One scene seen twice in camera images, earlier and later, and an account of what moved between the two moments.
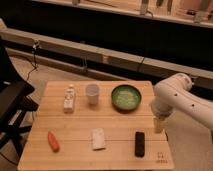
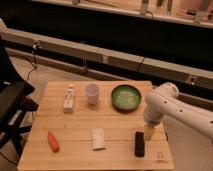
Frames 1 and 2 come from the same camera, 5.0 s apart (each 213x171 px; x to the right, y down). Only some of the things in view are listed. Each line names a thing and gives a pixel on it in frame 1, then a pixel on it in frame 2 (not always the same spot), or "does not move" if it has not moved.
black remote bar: [139, 144] does not move
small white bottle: [69, 99] does not move
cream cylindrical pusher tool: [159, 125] → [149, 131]
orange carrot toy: [54, 144] does not move
